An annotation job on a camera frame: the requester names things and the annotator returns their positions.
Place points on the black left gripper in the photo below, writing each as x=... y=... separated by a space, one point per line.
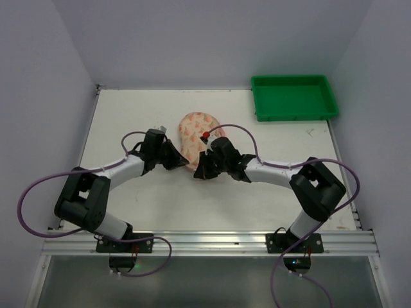
x=166 y=154

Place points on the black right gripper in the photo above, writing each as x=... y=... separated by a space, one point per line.
x=209 y=163

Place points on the floral mesh laundry bag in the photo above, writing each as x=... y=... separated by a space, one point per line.
x=191 y=129

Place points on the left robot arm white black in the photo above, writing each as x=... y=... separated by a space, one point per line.
x=84 y=197

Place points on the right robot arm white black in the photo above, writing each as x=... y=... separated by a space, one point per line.
x=316 y=188

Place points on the green plastic tray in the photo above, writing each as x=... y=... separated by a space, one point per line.
x=293 y=98

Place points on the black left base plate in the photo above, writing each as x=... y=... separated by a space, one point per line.
x=134 y=243

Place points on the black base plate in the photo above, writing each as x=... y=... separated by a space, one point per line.
x=278 y=242
x=134 y=243

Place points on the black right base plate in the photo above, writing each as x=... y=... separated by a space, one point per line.
x=278 y=242

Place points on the aluminium mounting rail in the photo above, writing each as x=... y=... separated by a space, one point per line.
x=340 y=243

